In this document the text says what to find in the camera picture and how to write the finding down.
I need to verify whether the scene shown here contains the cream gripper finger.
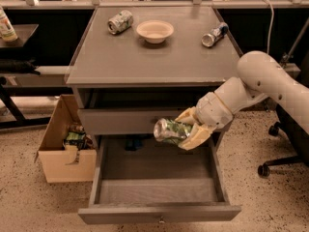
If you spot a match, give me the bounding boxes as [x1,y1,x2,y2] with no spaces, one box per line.
[176,106,200,125]
[179,124,214,151]

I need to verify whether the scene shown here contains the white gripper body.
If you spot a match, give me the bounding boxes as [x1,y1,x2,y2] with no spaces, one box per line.
[195,92,233,129]

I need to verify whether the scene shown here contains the crushed green can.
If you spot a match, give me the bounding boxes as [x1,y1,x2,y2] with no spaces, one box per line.
[154,118,193,145]

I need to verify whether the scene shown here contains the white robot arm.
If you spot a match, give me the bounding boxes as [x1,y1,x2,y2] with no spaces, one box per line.
[177,51,309,150]

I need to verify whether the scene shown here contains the silver and blue can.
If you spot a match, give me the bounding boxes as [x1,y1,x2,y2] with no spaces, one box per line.
[201,22,229,47]

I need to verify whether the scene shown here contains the grey drawer cabinet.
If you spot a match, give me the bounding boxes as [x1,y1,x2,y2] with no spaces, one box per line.
[65,5,254,147]

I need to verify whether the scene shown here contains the open grey drawer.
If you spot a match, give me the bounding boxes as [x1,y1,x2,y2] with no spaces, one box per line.
[78,136,241,224]

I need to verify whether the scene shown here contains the closed grey drawer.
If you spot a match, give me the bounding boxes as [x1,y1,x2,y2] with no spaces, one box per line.
[77,107,183,135]

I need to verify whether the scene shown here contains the white and green can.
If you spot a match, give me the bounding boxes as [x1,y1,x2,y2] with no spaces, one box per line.
[107,10,133,35]

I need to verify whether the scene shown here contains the cream ceramic bowl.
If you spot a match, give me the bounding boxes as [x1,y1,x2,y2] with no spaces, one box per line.
[136,20,174,44]

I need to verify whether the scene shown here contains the black office chair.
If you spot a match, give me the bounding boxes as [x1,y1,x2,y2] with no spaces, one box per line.
[257,51,309,178]

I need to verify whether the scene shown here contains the snack packets in box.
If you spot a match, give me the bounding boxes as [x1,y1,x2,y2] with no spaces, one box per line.
[63,124,93,150]

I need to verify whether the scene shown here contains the cardboard box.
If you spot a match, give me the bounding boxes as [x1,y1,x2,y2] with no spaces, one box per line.
[37,95,97,183]

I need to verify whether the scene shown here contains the black side table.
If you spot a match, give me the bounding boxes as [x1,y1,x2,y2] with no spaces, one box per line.
[0,23,52,131]

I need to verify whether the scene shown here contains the white bottle on side table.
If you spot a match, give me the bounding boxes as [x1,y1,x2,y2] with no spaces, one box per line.
[0,6,18,42]

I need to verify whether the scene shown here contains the white cable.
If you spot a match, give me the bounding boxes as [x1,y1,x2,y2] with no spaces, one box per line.
[261,0,276,55]

